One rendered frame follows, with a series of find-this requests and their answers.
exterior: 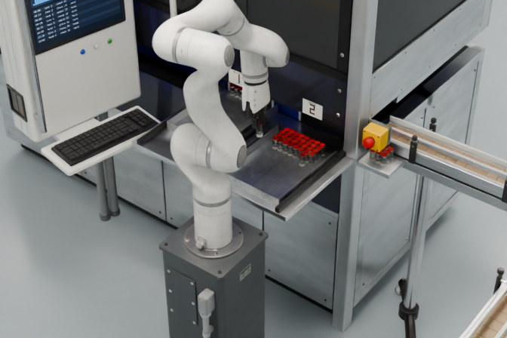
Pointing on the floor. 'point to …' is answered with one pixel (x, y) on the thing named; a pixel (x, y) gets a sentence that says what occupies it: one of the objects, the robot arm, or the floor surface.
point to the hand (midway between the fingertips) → (258, 121)
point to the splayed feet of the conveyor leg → (407, 311)
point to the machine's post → (355, 133)
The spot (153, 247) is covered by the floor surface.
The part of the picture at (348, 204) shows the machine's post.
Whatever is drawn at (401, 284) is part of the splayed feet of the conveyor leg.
